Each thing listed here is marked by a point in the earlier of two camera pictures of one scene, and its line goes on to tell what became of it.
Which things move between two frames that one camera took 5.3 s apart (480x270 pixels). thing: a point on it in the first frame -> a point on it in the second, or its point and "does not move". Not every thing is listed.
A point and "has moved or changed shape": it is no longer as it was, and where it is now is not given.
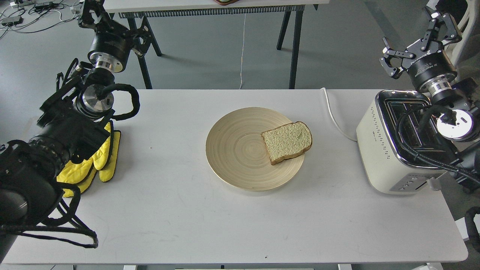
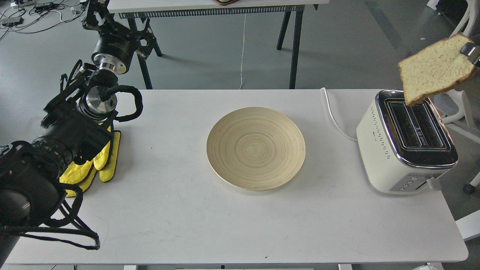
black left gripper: (113, 42) does not move
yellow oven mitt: (73, 172) does not move
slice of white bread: (290, 139) has moved or changed shape
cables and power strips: (32, 16) does not move
